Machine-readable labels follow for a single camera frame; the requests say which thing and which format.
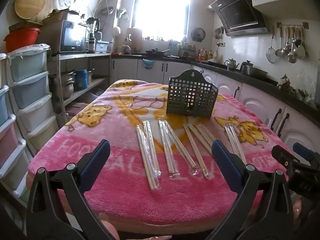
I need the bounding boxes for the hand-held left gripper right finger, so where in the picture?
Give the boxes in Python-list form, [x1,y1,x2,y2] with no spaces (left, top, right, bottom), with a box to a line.
[211,139,293,240]

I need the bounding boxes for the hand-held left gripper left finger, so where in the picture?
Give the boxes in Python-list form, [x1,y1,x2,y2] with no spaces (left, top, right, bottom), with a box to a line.
[26,139,111,240]

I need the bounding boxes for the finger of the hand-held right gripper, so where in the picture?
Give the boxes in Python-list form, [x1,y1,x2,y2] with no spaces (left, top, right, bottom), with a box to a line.
[293,142,320,172]
[272,144,304,179]

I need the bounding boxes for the group of chopsticks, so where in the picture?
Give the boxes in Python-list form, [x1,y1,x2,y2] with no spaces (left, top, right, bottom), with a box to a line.
[136,120,248,191]

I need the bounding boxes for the black lattice utensil basket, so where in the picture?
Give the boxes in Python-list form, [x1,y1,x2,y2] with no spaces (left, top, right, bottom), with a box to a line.
[166,69,218,119]

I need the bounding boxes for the person's right hand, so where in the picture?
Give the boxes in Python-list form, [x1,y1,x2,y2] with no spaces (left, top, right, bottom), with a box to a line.
[292,199,304,221]

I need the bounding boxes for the person's left hand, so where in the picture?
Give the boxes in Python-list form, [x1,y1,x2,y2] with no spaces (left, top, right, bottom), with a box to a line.
[99,212,121,240]

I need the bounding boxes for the pink printed blanket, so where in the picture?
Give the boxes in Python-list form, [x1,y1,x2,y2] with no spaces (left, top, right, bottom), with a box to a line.
[26,79,304,227]

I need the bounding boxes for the brown dried plant bundle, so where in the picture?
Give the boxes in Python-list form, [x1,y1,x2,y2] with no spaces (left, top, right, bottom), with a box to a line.
[276,74,297,95]

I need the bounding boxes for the black kitchen countertop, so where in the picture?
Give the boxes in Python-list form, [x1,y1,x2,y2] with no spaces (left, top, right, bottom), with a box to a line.
[111,52,320,112]

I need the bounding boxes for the stacked steel pots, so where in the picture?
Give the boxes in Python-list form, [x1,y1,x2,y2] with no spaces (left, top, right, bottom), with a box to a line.
[49,70,76,100]

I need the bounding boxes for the blue tin can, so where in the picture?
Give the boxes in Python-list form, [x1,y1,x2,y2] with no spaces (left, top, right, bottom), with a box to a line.
[74,69,88,84]

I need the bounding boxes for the pastel plastic drawer tower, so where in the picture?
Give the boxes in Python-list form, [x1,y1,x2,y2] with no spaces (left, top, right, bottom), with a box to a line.
[7,44,60,155]
[0,52,28,202]

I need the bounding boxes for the large steel spoon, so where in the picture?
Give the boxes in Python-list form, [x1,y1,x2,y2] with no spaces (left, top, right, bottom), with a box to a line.
[286,27,298,64]

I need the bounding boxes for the steel kettle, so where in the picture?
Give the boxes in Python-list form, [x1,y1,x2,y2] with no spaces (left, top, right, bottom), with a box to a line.
[224,58,240,70]

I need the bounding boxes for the steel ladle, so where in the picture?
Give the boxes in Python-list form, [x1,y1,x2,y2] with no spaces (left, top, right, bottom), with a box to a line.
[275,26,286,57]

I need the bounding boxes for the metal kitchen shelf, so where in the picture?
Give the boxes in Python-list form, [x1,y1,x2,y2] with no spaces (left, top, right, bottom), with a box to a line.
[49,52,112,117]

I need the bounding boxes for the condiment bottles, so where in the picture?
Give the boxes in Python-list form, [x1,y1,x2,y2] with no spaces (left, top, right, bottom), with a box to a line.
[197,47,218,62]

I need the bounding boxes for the grey plastic box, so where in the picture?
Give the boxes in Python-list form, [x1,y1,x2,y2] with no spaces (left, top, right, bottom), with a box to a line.
[96,40,113,53]

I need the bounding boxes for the black dish rack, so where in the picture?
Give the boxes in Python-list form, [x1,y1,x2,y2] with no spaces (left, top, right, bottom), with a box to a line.
[178,42,197,58]

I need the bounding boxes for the black microwave oven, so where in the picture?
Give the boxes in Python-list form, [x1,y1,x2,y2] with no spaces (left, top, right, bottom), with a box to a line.
[37,19,88,55]

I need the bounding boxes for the black blender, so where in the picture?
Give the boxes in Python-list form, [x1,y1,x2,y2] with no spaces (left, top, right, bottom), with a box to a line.
[86,17,101,52]

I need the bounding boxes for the red plastic bucket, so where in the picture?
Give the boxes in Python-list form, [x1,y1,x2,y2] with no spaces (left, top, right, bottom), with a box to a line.
[4,27,41,53]

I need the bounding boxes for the black range hood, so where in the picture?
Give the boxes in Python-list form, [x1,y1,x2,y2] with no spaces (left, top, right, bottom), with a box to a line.
[209,0,270,37]

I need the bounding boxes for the brown cardboard box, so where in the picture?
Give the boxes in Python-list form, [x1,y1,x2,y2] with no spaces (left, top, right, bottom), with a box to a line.
[42,9,78,26]

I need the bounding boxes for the kitchen window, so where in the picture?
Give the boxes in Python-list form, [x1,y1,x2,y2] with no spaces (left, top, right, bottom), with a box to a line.
[132,0,191,41]

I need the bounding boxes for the round bamboo tray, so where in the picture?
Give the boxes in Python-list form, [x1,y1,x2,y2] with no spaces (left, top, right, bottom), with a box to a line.
[14,0,53,20]

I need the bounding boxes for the wire mesh strainer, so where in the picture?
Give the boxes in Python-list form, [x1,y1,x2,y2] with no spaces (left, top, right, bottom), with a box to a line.
[267,29,280,63]

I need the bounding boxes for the metal utensil rail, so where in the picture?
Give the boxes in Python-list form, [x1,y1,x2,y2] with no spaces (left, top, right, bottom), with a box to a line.
[276,22,309,29]

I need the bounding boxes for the small black wall fan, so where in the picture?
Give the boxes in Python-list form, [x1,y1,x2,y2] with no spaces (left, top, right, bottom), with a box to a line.
[191,27,206,43]

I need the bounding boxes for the shower hose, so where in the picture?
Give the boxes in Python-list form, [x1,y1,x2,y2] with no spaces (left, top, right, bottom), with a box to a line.
[94,0,111,18]

